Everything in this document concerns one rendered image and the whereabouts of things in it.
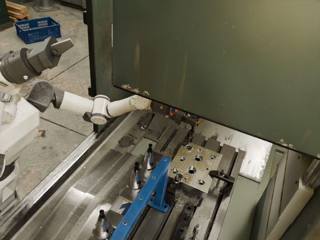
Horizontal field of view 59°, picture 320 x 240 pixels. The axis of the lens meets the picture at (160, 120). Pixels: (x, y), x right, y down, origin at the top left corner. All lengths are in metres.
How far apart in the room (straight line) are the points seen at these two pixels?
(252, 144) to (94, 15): 1.38
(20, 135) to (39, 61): 0.47
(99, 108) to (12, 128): 0.40
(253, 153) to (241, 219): 0.51
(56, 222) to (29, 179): 1.22
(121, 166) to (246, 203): 0.82
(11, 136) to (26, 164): 1.70
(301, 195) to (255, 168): 1.09
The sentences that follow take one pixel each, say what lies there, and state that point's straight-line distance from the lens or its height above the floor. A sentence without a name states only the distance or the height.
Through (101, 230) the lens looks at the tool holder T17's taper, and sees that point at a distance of 0.96.
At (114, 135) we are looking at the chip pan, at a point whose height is 0.67.
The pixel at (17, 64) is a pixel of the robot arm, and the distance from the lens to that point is 0.89.
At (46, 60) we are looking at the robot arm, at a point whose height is 1.70.
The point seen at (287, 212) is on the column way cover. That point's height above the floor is 1.29.
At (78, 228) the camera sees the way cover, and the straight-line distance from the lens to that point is 1.57.
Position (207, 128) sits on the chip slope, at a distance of 2.17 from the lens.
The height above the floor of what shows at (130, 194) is 1.22.
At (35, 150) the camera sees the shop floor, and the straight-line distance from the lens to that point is 3.03.
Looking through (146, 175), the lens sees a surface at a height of 1.22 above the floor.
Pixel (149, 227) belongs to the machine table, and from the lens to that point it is 1.38.
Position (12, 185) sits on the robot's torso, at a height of 0.74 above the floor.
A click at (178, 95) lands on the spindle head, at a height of 1.66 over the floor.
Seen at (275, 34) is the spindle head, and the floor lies 1.88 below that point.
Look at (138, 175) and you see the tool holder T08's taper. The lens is 1.05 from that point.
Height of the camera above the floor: 2.09
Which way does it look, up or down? 39 degrees down
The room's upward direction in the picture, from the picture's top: 8 degrees clockwise
